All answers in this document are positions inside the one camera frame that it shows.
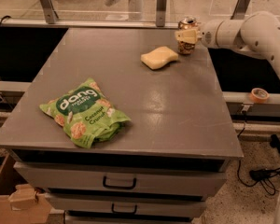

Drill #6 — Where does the grey drawer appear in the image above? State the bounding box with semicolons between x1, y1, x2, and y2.
46;193;206;218
64;211;198;224
14;161;226;198

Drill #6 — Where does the green dang chips bag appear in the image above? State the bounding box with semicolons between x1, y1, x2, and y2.
39;78;131;148

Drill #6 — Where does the orange soda can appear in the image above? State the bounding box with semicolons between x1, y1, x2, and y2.
177;17;199;55

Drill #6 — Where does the middle metal bracket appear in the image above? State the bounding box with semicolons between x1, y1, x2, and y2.
155;0;167;27

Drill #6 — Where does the black power adapter cable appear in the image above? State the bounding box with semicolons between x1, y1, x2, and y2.
236;161;280;197

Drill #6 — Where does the orange tape roll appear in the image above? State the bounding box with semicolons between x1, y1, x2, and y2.
249;88;270;104

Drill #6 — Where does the right metal bracket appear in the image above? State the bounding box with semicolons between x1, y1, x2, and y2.
231;0;251;20

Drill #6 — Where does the bottom grey drawer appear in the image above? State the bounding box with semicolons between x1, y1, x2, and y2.
64;211;198;224

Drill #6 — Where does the metal bracket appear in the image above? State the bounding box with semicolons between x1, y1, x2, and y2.
155;0;167;27
231;0;251;20
39;0;58;24

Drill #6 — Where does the grey drawer cabinet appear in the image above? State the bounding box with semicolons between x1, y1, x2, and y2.
0;29;242;224

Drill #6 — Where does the middle grey drawer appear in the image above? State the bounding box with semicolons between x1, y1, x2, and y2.
46;193;206;218

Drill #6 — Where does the left metal bracket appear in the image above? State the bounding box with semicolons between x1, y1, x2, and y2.
39;0;58;24

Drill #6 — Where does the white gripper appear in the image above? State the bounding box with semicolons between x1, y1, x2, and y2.
175;20;223;49

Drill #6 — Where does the cardboard box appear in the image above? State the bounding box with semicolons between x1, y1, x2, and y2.
0;155;51;224

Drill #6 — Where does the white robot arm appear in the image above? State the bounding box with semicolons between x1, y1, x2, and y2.
177;11;280;224

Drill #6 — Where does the yellow sponge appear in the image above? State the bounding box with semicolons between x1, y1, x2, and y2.
141;47;178;70

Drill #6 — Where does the top grey drawer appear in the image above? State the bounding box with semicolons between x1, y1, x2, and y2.
14;161;226;198

